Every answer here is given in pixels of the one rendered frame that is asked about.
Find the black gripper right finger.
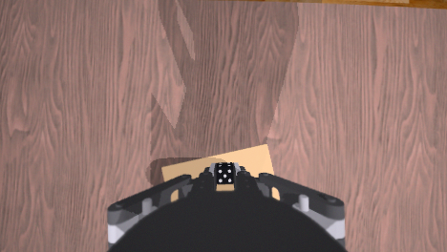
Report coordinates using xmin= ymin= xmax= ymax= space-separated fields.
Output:
xmin=232 ymin=162 xmax=346 ymax=249

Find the black die with white pips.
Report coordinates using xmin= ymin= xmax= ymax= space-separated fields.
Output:
xmin=216 ymin=162 xmax=234 ymax=184

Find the beige square mat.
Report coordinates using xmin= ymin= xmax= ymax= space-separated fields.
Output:
xmin=161 ymin=144 xmax=274 ymax=191

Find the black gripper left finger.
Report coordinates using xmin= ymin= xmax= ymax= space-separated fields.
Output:
xmin=107 ymin=163 xmax=217 ymax=249

